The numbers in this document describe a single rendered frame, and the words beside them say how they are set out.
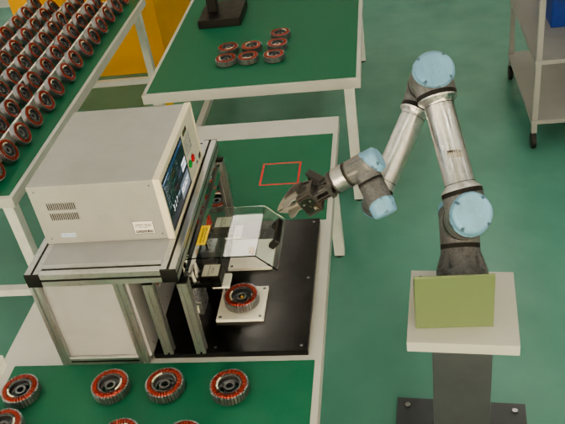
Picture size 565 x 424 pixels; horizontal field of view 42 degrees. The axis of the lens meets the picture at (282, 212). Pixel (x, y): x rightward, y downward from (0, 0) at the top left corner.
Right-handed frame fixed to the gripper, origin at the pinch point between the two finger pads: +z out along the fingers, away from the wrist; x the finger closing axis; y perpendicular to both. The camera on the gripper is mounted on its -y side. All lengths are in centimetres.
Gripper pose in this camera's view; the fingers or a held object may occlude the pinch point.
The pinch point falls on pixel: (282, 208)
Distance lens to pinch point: 227.6
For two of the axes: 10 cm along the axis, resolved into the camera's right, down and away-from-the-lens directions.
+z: -7.9, 4.4, 4.3
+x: 6.1, 6.7, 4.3
